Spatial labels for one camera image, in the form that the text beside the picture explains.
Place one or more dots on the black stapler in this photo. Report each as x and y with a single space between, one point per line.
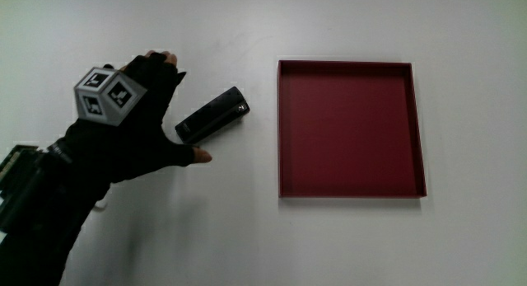
210 115

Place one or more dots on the person's left forearm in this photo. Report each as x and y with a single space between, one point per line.
45 220

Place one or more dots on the white desk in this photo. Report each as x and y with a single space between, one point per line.
230 240

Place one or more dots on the red square tray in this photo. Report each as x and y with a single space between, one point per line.
350 133

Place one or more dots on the person's left hand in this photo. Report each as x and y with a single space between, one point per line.
136 142

